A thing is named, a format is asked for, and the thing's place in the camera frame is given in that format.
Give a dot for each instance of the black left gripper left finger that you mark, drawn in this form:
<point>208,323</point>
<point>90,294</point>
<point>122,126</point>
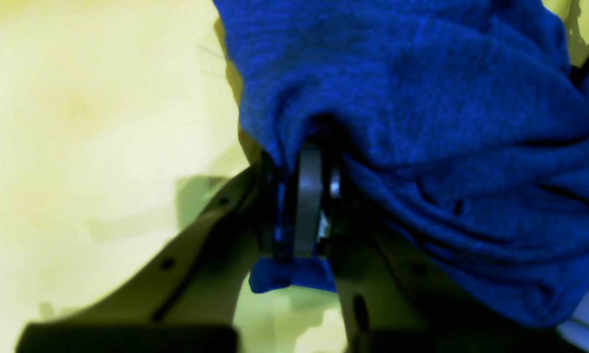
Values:
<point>184,299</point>

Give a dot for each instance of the yellow table cloth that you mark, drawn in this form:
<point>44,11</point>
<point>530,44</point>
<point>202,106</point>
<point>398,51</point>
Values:
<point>118,118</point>

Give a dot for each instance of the dark blue long-sleeve shirt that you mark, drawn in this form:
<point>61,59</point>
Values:
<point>458,116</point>

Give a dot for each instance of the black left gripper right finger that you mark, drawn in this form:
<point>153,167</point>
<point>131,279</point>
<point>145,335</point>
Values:
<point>394,298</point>

